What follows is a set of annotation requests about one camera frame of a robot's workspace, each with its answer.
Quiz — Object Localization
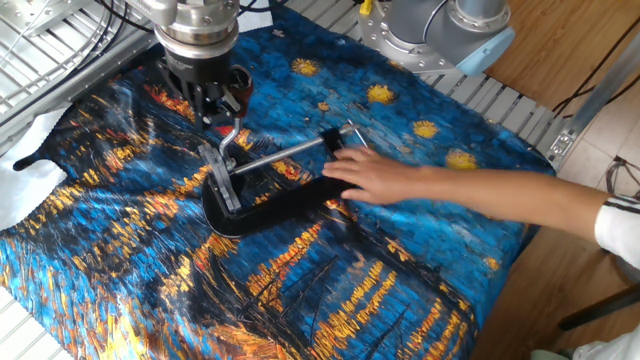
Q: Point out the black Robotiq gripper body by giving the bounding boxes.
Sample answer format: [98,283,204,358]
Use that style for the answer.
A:
[163,42,236,104]

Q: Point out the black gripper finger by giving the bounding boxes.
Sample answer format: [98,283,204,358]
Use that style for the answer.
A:
[221,83,245,120]
[191,93,230,133]

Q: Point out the metal lever with brown knob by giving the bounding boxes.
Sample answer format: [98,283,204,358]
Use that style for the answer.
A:
[217,64,255,169]

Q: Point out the grey lever base housing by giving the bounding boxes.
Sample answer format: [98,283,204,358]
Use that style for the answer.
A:
[197,142,246,214]

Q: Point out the black C-clamp with steel screw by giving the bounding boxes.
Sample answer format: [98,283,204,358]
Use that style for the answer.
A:
[201,118,371,239]

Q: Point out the person's right forearm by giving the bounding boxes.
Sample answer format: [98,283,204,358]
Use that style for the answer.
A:
[422,164,609,242]

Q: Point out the person's right hand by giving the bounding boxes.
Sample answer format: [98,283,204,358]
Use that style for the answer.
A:
[321,145,430,206]

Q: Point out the blue starry night painted cloth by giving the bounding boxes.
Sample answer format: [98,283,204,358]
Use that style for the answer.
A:
[0,2,557,360]

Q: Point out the white striped shirt sleeve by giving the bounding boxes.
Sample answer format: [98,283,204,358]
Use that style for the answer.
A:
[593,194,640,271]

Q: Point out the black chair leg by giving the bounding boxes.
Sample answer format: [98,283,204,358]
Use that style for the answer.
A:
[557,284,640,332]

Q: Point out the aluminium frame beam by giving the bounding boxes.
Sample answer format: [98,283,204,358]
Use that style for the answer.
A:
[547,44,640,171]

